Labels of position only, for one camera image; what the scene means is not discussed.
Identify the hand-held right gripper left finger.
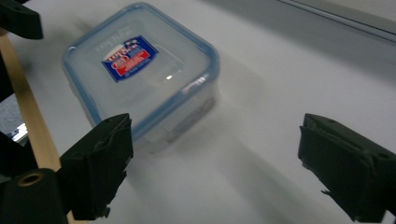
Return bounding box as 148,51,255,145
59,113,134,221

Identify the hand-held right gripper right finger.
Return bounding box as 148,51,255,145
298,113,396,223

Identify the clear plastic lidded food container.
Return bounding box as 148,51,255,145
61,2,220,154

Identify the wooden table edge strip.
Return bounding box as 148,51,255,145
0,27,76,224

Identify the shiny metal object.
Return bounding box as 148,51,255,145
8,122,30,145

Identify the white wire basket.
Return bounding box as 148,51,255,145
276,0,396,43

